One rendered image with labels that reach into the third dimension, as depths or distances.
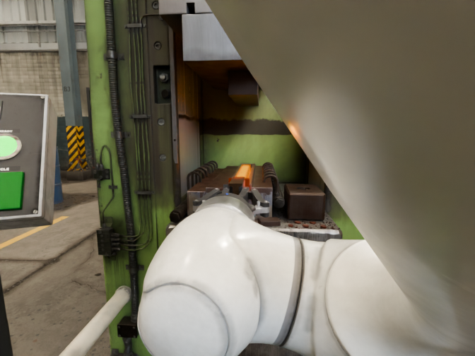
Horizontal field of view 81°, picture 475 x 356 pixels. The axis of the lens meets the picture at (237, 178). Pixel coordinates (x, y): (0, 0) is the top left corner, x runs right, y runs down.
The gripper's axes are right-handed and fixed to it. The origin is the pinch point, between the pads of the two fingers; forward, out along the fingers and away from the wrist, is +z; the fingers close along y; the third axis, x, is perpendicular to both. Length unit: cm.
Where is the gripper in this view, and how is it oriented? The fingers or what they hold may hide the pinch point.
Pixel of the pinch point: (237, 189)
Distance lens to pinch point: 59.5
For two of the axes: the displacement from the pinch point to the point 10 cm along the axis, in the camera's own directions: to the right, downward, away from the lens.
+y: 10.0, 0.1, -0.9
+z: 0.9, -2.0, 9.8
